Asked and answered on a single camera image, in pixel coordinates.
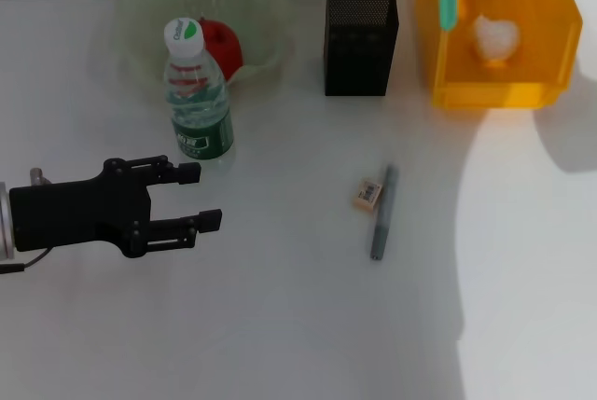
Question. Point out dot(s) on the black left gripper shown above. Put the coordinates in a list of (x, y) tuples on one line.
[(79, 213)]

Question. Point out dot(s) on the green label water bottle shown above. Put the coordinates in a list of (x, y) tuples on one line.
[(200, 134)]

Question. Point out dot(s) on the red toy fruit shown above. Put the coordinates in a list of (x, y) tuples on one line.
[(226, 48)]

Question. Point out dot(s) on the grey pen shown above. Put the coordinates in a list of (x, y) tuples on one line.
[(384, 213)]

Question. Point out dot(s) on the white paper ball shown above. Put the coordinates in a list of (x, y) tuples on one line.
[(494, 38)]

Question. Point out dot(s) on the green glass fruit plate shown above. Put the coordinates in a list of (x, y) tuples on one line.
[(261, 8)]

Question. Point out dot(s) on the black mesh pen holder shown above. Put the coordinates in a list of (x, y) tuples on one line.
[(361, 45)]

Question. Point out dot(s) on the yellow plastic bin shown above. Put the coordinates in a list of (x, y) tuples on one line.
[(513, 87)]

